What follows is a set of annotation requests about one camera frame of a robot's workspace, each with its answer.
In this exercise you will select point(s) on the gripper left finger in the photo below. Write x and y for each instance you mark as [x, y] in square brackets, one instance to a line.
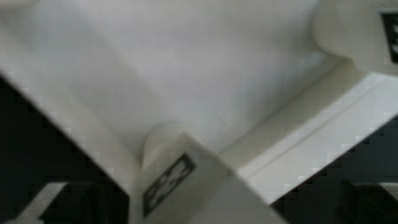
[77, 203]

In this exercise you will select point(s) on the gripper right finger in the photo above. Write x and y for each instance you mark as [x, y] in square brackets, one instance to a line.
[368, 203]

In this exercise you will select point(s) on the white table leg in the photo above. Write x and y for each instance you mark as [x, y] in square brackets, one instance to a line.
[356, 32]
[194, 191]

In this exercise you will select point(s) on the white square tabletop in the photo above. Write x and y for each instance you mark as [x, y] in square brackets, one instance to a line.
[134, 62]

